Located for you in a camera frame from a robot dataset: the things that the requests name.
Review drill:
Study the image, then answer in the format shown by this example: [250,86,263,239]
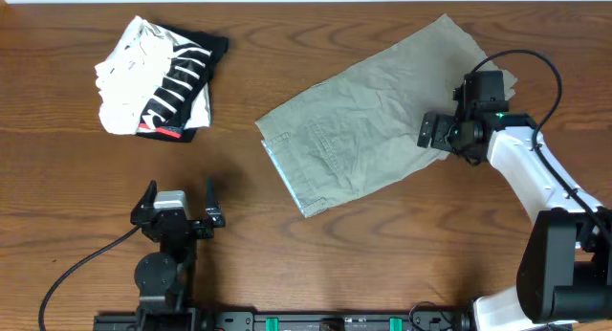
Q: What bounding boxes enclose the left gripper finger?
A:
[130,180,158,221]
[206,179,226,226]

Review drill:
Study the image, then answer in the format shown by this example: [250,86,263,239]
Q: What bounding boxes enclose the khaki green shorts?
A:
[254,13,518,219]

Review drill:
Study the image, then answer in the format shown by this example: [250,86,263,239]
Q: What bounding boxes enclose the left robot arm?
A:
[130,181,226,331]

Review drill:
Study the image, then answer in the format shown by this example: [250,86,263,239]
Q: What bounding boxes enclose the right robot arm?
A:
[417,112,611,330]

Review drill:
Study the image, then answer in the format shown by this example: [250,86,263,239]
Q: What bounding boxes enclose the white folded garment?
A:
[94,15,212,136]

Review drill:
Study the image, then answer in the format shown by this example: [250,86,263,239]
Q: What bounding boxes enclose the black white striped garment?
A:
[137,26,230,143]

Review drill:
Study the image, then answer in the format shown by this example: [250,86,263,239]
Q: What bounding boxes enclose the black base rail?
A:
[93,309,474,331]

